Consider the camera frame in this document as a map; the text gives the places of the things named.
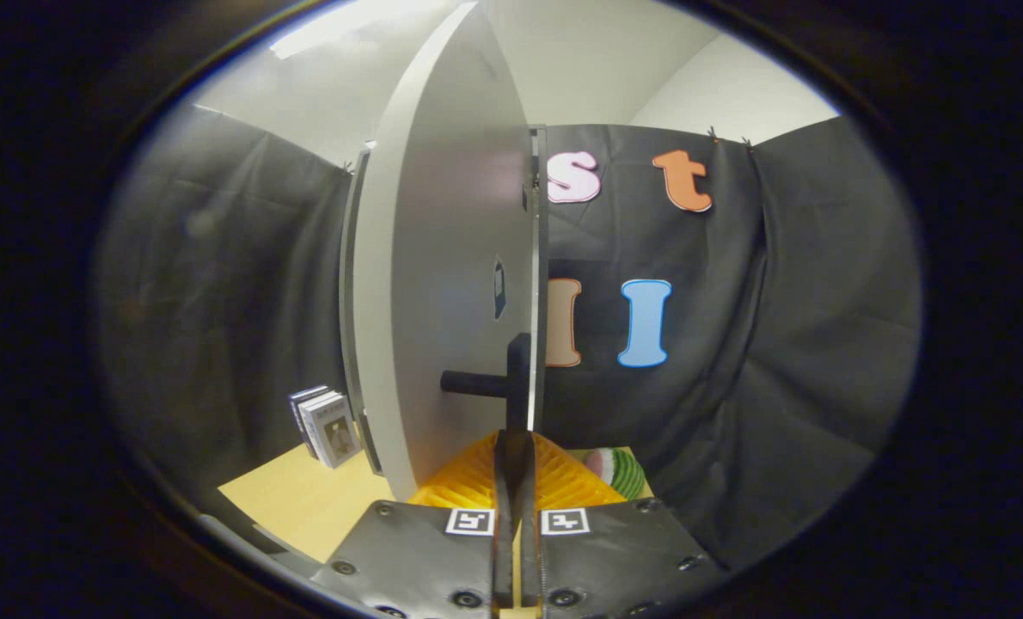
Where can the green striped watermelon toy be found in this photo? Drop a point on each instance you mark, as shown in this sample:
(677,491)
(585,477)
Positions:
(621,471)

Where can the black backdrop cloth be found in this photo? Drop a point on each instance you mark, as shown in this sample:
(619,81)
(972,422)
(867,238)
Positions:
(778,344)

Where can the white shoe cabinet door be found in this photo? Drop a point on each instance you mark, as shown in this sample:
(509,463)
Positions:
(443,258)

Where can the stack of small books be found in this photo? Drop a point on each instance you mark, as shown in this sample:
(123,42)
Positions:
(331,425)

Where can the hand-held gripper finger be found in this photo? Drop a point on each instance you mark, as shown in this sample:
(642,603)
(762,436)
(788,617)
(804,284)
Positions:
(505,481)
(525,481)

